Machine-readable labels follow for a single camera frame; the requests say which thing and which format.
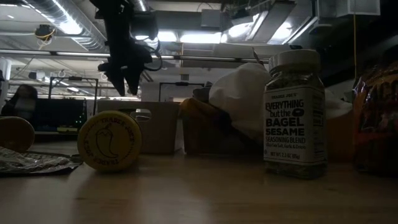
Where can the dark computer monitor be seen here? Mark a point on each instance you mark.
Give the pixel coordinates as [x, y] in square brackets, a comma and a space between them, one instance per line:
[59, 113]

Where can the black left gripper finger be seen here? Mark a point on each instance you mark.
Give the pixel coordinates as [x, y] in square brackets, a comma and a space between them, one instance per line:
[117, 81]
[134, 79]

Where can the mustard yellow plastic bin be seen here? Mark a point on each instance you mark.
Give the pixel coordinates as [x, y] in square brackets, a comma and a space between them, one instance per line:
[339, 137]

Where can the black metal stand frame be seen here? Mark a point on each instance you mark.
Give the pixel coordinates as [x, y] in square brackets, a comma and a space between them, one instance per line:
[74, 78]
[182, 83]

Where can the person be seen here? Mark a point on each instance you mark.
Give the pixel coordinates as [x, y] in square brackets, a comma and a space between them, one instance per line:
[21, 99]

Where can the orange spice bottle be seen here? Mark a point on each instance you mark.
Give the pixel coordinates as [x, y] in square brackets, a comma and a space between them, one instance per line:
[15, 133]

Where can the white plastic bag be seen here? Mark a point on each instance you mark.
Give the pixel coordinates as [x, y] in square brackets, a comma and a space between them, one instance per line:
[239, 93]

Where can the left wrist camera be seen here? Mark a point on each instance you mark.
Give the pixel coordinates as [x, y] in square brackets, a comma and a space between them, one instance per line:
[146, 26]

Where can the silver overhead rail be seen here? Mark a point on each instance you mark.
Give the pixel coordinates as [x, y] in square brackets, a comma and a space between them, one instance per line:
[77, 54]

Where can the white-lid bagel seasoning jar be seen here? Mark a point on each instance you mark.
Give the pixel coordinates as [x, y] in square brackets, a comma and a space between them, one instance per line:
[295, 130]

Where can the bright ceiling light panel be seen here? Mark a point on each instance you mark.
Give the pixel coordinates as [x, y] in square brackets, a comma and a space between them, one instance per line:
[202, 38]

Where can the yellow-lid spice jar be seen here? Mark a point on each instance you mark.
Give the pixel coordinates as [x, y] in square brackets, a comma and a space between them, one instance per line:
[109, 141]

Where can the shiny orange spice packet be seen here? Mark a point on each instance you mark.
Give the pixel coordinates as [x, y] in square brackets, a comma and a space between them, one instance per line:
[376, 124]

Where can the grey cloth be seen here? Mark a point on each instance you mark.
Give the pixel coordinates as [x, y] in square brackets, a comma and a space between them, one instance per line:
[202, 93]

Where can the light grey plastic bin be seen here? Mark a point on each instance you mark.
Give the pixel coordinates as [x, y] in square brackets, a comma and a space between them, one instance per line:
[161, 124]

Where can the round metal air duct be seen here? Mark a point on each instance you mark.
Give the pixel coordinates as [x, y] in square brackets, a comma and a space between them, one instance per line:
[74, 28]

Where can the brown foil spice packet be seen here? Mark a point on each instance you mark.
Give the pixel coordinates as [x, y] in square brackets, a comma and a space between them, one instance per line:
[31, 161]

